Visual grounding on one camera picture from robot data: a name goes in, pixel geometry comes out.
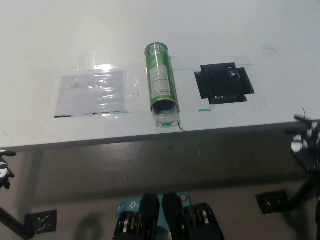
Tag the black table leg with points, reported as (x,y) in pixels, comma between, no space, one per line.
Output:
(303,191)
(15,221)

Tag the black tape floor patch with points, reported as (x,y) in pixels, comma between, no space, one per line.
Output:
(271,201)
(43,221)

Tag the teal router box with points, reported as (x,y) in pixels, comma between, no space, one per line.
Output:
(130,206)

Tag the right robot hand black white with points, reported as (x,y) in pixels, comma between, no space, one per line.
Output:
(306,140)

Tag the green chips can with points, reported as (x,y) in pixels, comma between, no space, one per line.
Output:
(160,75)

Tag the black tape square marker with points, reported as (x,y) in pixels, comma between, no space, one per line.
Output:
(222,83)

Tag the clear plastic film sheet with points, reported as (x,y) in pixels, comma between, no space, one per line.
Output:
(85,87)

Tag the clear taped plastic sheet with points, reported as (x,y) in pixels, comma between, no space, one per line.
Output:
(92,93)

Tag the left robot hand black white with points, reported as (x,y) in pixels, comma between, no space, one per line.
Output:
(4,170)

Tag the robot body black blocks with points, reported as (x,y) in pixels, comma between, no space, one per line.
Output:
(172,220)

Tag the clear plastic chips tray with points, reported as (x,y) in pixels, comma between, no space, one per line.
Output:
(167,117)

